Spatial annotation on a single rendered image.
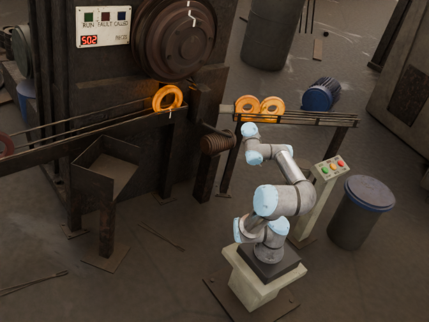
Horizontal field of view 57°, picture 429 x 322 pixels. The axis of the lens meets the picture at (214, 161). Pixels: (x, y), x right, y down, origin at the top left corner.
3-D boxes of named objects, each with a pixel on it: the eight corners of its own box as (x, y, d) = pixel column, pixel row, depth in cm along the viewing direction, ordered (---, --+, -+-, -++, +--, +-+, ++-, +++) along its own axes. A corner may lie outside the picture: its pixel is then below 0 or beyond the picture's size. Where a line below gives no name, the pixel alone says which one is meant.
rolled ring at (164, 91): (185, 84, 220) (182, 82, 222) (156, 89, 209) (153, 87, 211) (180, 113, 231) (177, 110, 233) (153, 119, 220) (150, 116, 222)
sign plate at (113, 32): (76, 46, 182) (75, 6, 171) (127, 41, 197) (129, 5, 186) (78, 48, 180) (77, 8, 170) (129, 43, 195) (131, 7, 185)
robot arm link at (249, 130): (240, 137, 182) (239, 122, 186) (246, 149, 191) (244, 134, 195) (257, 133, 180) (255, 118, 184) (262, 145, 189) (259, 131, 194)
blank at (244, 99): (236, 93, 239) (236, 96, 236) (261, 95, 240) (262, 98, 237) (233, 115, 248) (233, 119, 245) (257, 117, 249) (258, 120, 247)
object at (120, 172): (73, 268, 212) (70, 163, 169) (99, 234, 232) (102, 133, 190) (108, 282, 209) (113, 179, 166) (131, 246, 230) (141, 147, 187)
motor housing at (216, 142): (187, 195, 274) (200, 131, 242) (211, 186, 287) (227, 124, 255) (198, 207, 267) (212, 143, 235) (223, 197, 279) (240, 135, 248)
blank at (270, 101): (261, 95, 240) (262, 98, 237) (286, 96, 241) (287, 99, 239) (257, 117, 249) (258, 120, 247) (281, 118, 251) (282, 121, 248)
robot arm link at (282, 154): (331, 197, 145) (290, 138, 187) (303, 196, 143) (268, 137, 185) (323, 222, 150) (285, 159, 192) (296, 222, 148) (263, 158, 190)
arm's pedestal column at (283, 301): (299, 305, 220) (316, 277, 205) (246, 340, 198) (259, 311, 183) (254, 254, 244) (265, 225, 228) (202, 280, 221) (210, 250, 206)
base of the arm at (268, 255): (289, 255, 199) (293, 242, 193) (268, 268, 191) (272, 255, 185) (268, 235, 208) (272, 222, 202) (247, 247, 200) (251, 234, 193)
